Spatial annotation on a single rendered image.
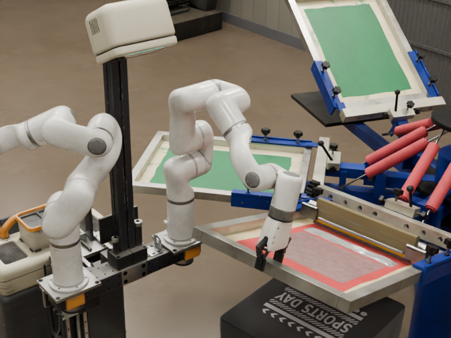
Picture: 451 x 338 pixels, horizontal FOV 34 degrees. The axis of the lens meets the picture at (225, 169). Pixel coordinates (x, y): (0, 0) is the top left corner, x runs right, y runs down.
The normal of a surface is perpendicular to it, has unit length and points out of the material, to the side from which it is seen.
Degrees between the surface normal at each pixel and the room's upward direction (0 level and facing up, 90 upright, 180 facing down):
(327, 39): 32
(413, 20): 90
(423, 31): 90
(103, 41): 90
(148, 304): 0
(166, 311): 0
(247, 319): 0
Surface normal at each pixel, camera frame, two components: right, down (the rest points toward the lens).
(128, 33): 0.57, -0.07
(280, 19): -0.78, 0.27
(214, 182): 0.02, -0.89
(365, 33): 0.19, -0.52
